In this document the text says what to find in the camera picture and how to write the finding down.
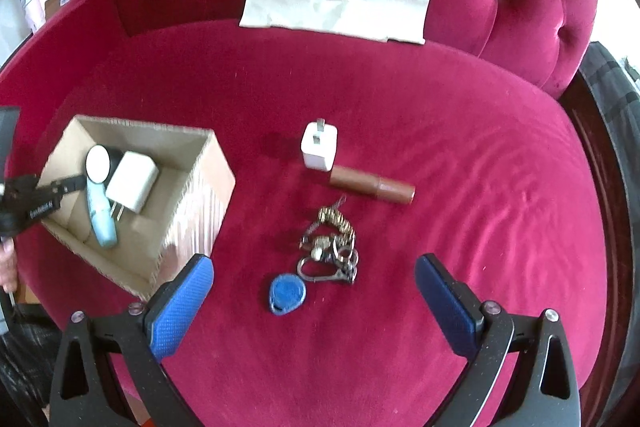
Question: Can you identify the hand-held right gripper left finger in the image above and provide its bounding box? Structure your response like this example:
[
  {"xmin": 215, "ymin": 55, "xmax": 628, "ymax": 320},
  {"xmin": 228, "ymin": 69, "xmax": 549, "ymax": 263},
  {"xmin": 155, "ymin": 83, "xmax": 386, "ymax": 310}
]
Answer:
[{"xmin": 48, "ymin": 253, "xmax": 215, "ymax": 427}]

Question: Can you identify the red velvet tufted sofa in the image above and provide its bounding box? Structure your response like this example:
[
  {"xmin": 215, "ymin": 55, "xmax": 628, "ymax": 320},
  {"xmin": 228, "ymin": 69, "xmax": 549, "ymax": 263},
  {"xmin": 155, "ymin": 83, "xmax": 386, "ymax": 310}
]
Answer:
[{"xmin": 0, "ymin": 0, "xmax": 608, "ymax": 427}]

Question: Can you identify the small white cube charger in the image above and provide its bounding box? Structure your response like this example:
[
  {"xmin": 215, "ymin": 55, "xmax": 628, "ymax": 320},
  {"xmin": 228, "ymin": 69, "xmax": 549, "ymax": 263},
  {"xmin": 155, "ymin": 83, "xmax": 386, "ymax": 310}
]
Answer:
[{"xmin": 301, "ymin": 119, "xmax": 338, "ymax": 171}]

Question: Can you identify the metal keychain bunch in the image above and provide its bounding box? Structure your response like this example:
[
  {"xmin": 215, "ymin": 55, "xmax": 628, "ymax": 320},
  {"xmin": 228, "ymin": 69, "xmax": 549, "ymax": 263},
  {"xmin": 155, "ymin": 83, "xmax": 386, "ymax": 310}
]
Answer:
[{"xmin": 298, "ymin": 197, "xmax": 361, "ymax": 286}]

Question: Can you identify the dark plaid cloth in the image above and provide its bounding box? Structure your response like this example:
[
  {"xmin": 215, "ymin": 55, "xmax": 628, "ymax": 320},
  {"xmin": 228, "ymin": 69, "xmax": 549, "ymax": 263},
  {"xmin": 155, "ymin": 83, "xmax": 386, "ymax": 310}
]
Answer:
[{"xmin": 0, "ymin": 302, "xmax": 71, "ymax": 427}]

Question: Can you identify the light blue tube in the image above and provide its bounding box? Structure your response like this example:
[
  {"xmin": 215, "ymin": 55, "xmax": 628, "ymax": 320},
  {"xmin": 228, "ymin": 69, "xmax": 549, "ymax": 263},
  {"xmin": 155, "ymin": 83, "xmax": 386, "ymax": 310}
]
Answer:
[{"xmin": 86, "ymin": 179, "xmax": 118, "ymax": 249}]

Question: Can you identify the cardboard box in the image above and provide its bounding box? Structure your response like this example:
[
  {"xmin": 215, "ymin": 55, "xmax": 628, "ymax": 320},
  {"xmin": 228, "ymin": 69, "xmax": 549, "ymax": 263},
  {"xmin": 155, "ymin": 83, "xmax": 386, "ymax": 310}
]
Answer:
[{"xmin": 39, "ymin": 115, "xmax": 236, "ymax": 302}]

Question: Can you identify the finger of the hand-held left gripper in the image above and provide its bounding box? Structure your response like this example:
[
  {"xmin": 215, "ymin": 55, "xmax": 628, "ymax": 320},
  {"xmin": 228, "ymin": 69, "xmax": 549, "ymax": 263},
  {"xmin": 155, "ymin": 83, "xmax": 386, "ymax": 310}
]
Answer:
[
  {"xmin": 47, "ymin": 174, "xmax": 90, "ymax": 198},
  {"xmin": 0, "ymin": 107, "xmax": 22, "ymax": 178}
]

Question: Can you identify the blue key fob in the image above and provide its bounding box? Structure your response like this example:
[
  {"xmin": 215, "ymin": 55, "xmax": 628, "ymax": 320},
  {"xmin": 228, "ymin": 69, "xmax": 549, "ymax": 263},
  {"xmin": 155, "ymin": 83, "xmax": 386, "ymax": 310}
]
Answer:
[{"xmin": 267, "ymin": 273, "xmax": 307, "ymax": 318}]

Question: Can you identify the large white charger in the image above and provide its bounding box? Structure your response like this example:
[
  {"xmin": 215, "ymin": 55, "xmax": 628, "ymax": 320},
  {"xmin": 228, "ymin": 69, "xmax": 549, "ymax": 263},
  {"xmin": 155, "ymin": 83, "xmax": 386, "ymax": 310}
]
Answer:
[{"xmin": 105, "ymin": 150, "xmax": 160, "ymax": 223}]

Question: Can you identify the black round container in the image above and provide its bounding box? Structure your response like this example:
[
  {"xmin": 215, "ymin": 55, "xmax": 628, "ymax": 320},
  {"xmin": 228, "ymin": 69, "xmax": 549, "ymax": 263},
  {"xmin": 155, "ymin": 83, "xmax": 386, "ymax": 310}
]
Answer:
[{"xmin": 85, "ymin": 145, "xmax": 124, "ymax": 184}]

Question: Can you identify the brown lipstick tube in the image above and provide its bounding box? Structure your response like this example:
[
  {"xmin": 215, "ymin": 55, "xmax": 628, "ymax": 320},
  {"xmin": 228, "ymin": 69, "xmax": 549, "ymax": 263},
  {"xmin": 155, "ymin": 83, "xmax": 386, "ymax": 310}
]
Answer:
[{"xmin": 329, "ymin": 166, "xmax": 416, "ymax": 205}]

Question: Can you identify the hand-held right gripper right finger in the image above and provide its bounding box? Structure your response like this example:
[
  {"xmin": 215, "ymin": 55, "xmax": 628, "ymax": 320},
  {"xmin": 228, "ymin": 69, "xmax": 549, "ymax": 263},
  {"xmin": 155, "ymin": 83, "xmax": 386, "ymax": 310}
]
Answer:
[{"xmin": 415, "ymin": 254, "xmax": 582, "ymax": 427}]

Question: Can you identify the person's left hand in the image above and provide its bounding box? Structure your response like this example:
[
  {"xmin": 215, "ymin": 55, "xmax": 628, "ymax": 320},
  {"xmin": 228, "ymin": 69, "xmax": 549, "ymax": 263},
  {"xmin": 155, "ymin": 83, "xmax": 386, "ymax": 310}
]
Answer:
[{"xmin": 0, "ymin": 237, "xmax": 20, "ymax": 294}]

